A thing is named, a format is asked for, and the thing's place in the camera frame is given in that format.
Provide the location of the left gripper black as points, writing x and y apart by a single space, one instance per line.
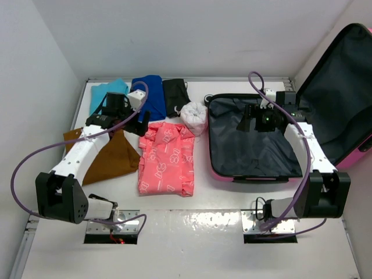
138 128

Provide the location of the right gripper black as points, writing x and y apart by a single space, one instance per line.
244 124

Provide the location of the royal blue garment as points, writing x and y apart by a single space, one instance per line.
155 102

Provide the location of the black leather pouch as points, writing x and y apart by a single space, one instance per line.
175 96

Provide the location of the brown garment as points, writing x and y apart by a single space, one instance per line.
115 159

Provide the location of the pink patterned garment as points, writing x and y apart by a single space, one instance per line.
167 162

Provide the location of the white drawstring bag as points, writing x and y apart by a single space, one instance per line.
195 116

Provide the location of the light blue shirt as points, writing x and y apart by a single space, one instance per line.
98 92

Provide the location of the pink suitcase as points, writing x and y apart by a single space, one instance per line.
325 125

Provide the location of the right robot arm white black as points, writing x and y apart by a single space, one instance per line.
323 191

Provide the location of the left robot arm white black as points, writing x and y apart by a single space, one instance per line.
59 192

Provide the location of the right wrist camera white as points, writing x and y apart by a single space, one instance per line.
268 97

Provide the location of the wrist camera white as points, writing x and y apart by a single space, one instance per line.
136 98
268 97

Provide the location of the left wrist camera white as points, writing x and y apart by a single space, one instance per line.
136 98

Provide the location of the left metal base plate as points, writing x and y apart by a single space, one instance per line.
123 224

